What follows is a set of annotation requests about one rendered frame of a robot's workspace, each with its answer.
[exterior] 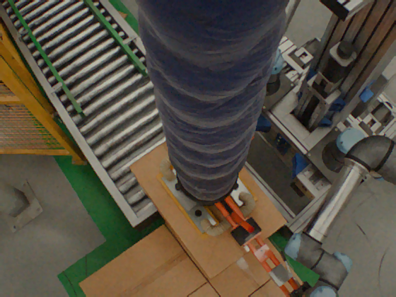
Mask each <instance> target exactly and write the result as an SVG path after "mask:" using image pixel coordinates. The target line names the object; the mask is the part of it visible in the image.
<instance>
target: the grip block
mask: <svg viewBox="0 0 396 297"><path fill-rule="evenodd" d="M243 220H244V221H246V222H247V223H248V224H250V225H251V226H252V227H253V228H254V229H255V230H254V232H253V233H249V232H248V231H247V230H246V229H245V228H244V227H242V226H241V225H240V224H239V223H237V224H236V225H235V226H234V227H232V228H231V235H232V236H233V237H234V239H235V240H236V242H237V243H238V244H239V246H243V247H245V246H246V245H247V244H248V243H249V242H250V241H251V240H254V239H255V238H256V237H257V236H258V235H260V234H261V233H262V232H261V230H262V229H261V228H260V226H259V225H258V224H257V222H256V221H255V220H254V219H253V218H252V217H249V216H248V217H246V218H245V219H243Z"/></svg>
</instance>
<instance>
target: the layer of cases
mask: <svg viewBox="0 0 396 297"><path fill-rule="evenodd" d="M165 224H166V225H165ZM165 224H163V225H162V226H160V227H159V228H157V229H156V230H155V231H154V232H152V233H150V234H149V235H147V236H145V237H144V238H142V240H140V241H139V242H138V243H137V244H135V245H134V246H132V247H130V248H129V249H127V250H126V251H124V252H123V253H122V254H121V255H119V256H118V257H116V258H115V259H114V260H112V261H110V262H108V264H106V265H105V266H104V267H101V268H100V269H99V270H98V271H96V272H94V273H93V274H92V275H90V276H89V277H88V278H87V279H84V280H83V281H82V282H80V283H79V286H80V287H81V288H82V290H83V292H84V293H85V294H86V295H87V297H219V296H220V297H286V296H285V295H284V293H283V291H281V289H280V288H279V286H277V285H275V283H274V282H273V281H272V280H271V279H270V277H269V275H268V274H267V271H266V270H265V269H264V267H262V265H261V264H260V263H259V261H258V260H257V258H255V256H254V255H253V254H252V252H251V251H249V252H248V253H247V254H246V255H244V256H243V257H241V258H240V259H239V260H238V261H237V262H234V263H233V264H232V265H231V266H229V267H228V268H227V269H225V270H224V271H223V272H221V273H219V274H218V275H217V276H215V277H214V278H213V279H212V280H209V279H208V277H207V276H206V275H205V274H204V272H203V271H202V269H201V268H200V267H199V265H197V263H196V262H195V261H194V260H193V259H192V257H191V255H190V254H189V253H188V251H187V250H186V248H185V247H184V245H183V244H182V243H181V241H180V240H179V238H178V237H177V236H176V235H175V234H174V233H173V231H172V229H171V228H170V226H169V225H168V224H167V222H166V223H165ZM167 227H168V228H167ZM264 243H265V244H267V246H268V247H269V248H270V249H271V250H272V252H273V253H274V255H275V257H277V259H278V261H279V262H280V263H281V264H283V265H284V266H285V268H286V271H288V269H287V266H286V263H285V262H284V261H283V260H282V258H281V255H280V254H279V252H278V251H277V250H276V248H275V247H274V246H273V245H272V244H271V243H270V241H269V239H268V238H267V239H266V240H264ZM288 272H289V271H288ZM207 280H208V282H207ZM206 282H207V283H206ZM202 284H203V285H202ZM200 286H201V287H200ZM196 289H197V290H196ZM195 290H196V291H195ZM189 294H190V295H189Z"/></svg>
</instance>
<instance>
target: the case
mask: <svg viewBox="0 0 396 297"><path fill-rule="evenodd" d="M167 155H168V147H167V144H166V142H164V143H162V144H161V145H160V146H158V147H157V148H155V149H153V150H152V151H150V153H148V154H146V155H145V156H144V157H142V158H140V159H139V160H138V161H136V162H135V163H133V164H132V165H130V168H131V170H132V172H133V174H134V176H135V177H136V179H137V180H138V182H139V184H140V185H141V187H142V189H143V191H144V192H145V193H146V195H148V197H149V198H150V200H151V201H152V202H153V204H154V205H155V207H156V209H157V210H158V212H159V213H160V215H161V216H162V217H163V218H164V219H165V221H166V222H167V224H168V225H169V226H170V228H171V229H172V231H173V233H174V234H175V235H176V236H177V237H178V238H179V240H180V241H181V243H182V244H183V245H184V247H185V248H186V250H187V251H188V253H189V254H190V255H191V257H192V259H193V260H194V261H195V262H196V263H197V265H199V267H200V268H201V269H202V271H203V272H204V274H205V275H206V276H207V277H208V279H209V280H212V279H213V278H214V277H215V276H217V275H218V274H219V273H221V272H223V271H224V270H225V269H227V268H228V267H229V266H231V265H232V264H233V263H234V262H237V261H238V260H239V259H240V258H241V257H243V256H244V255H246V254H247V253H248V252H249V251H250V249H249V248H248V246H245V247H243V246H239V244H238V243H237V242H236V240H235V239H234V237H233V236H232V235H231V228H232V226H231V227H230V228H228V229H227V231H225V232H223V233H222V234H221V235H218V236H216V235H215V236H212V235H210V236H209V237H208V238H206V239H205V240H202V238H201V237H200V236H199V235H198V234H197V232H196V231H195V229H194V228H193V227H192V225H191V224H190V223H189V221H188V220H187V219H186V217H185V215H184V214H183V213H182V212H181V211H180V210H179V209H178V207H177V205H176V204H175V202H174V201H173V199H172V198H171V196H170V195H169V194H168V193H167V192H166V191H165V189H164V188H163V186H162V185H161V183H160V181H159V180H158V178H157V177H156V176H157V174H159V173H161V170H160V163H161V161H162V160H163V158H165V157H166V156H167ZM238 174H239V175H240V176H241V178H242V179H243V180H244V181H245V182H246V183H247V184H248V186H249V187H250V189H251V190H252V191H253V192H254V193H255V195H256V196H257V198H258V201H257V202H255V204H256V206H254V209H253V210H252V211H251V212H250V214H249V215H247V216H246V217H248V216H249V217H252V218H253V219H254V220H255V221H256V222H257V224H258V225H259V226H260V228H261V229H262V230H261V232H262V233H261V234H260V237H261V238H262V239H263V240H266V239H267V238H268V237H269V236H271V235H272V234H273V233H275V232H276V231H277V230H279V229H280V228H281V227H282V226H283V225H284V224H285V223H286V222H287V221H286V220H285V218H283V217H282V215H281V214H280V212H279V211H278V210H277V208H276V207H275V206H274V205H273V204H272V202H271V201H270V200H269V198H268V197H267V196H266V194H265V193H264V192H263V191H262V189H261V188H260V186H259V185H258V184H257V183H256V182H255V180H254V179H253V178H252V176H251V175H250V174H249V172H248V171H246V169H245V167H244V166H243V168H242V170H241V171H240V172H239V173H238ZM208 208H209V209H210V211H211V212H212V214H213V215H214V216H215V217H216V218H217V219H218V220H219V222H220V223H221V222H222V221H223V219H224V215H223V214H222V213H221V211H220V210H219V208H218V207H217V206H216V205H212V206H208Z"/></svg>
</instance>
